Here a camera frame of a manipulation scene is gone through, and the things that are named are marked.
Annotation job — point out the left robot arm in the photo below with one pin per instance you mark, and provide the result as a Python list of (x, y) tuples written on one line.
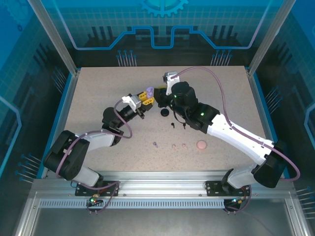
[(98, 141)]

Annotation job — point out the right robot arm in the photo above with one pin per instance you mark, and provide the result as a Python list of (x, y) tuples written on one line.
[(241, 137)]

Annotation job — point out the steel sheet panel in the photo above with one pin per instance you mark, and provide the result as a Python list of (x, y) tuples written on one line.
[(160, 223)]

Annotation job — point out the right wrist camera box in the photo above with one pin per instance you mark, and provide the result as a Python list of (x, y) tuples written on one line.
[(169, 76)]

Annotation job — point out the blue edged aluminium side rail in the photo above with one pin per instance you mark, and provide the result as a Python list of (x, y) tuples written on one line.
[(66, 103), (258, 103)]

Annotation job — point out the aluminium frame post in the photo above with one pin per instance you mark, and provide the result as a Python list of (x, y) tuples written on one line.
[(268, 41), (56, 41)]

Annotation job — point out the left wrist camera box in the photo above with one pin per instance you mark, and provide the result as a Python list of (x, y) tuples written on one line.
[(128, 99)]

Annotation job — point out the pink earbud charging case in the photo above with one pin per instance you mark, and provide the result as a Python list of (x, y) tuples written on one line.
[(202, 145)]

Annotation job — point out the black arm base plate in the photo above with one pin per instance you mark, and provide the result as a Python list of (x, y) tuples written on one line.
[(212, 188), (110, 188)]

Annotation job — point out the black earbud charging case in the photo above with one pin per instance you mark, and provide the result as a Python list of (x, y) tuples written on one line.
[(164, 113)]

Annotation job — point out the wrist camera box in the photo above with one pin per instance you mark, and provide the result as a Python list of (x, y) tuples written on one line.
[(128, 99), (169, 76)]

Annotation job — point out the aluminium mounting rail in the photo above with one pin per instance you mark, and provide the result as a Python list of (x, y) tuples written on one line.
[(160, 184)]

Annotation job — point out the purple earbud charging case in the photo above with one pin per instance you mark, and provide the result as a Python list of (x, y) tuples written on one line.
[(150, 89)]

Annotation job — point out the small connector with lights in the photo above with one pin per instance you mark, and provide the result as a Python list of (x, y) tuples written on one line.
[(237, 201), (93, 200)]

